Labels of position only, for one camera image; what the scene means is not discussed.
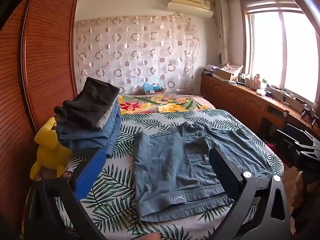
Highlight right hand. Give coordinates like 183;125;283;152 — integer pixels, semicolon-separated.
291;171;313;212

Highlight blue folded jeans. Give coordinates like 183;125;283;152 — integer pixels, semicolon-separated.
56;99;121;158

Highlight black folded garment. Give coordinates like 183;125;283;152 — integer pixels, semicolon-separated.
54;77;119;129

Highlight palm leaf bed sheet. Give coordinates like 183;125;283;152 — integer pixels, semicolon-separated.
56;108;286;240

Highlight wooden side cabinet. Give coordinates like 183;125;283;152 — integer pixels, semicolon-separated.
200;74;319;139

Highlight window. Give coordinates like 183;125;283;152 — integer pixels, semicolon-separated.
240;0;319;103

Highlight cardboard box on cabinet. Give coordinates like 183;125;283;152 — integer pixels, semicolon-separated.
215;68;238;81

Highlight grey-blue shorts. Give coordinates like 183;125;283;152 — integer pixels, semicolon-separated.
132;122;274;222

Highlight pink bottle on cabinet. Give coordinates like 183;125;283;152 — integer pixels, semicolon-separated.
252;74;261;90

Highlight yellow plush toy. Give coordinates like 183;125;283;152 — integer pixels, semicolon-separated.
29;117;72;180

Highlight white air conditioner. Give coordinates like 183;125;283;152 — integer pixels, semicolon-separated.
167;0;213;18

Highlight blue item at headboard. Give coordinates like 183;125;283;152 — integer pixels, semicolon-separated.
143;82;163;93

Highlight grey folded garment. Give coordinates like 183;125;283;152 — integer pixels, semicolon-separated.
95;98;118;129

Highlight circle patterned curtain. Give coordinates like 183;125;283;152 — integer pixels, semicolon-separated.
74;15;200;94

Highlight wooden wardrobe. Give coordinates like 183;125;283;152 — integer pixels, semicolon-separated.
1;0;77;239

